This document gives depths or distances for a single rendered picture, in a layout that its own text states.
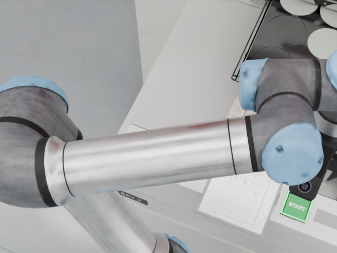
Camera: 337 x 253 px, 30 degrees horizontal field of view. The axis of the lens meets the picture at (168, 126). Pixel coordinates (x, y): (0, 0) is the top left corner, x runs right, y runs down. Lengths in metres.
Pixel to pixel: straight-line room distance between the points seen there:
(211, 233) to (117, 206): 0.49
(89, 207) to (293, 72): 0.40
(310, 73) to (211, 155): 0.20
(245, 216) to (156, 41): 0.93
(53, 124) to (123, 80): 1.68
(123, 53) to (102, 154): 1.88
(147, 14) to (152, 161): 1.23
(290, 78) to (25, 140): 0.37
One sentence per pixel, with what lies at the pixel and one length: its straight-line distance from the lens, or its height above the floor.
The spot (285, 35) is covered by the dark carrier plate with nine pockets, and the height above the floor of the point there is 0.90.
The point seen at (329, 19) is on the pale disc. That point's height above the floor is 0.90.
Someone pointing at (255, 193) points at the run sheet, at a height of 0.96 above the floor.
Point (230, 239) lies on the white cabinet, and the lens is 1.51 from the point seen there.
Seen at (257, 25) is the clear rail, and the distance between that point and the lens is 1.63.
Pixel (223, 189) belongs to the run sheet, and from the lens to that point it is 1.33.
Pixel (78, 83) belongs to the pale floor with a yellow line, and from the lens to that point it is 2.63.
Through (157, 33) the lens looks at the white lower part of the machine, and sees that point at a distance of 2.06.
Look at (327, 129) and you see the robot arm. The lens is 0.99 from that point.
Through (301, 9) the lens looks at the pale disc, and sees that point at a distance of 1.68.
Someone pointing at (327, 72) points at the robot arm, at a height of 1.45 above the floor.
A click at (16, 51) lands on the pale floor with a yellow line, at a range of 2.78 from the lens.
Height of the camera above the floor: 2.18
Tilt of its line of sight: 61 degrees down
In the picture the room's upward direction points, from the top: 2 degrees counter-clockwise
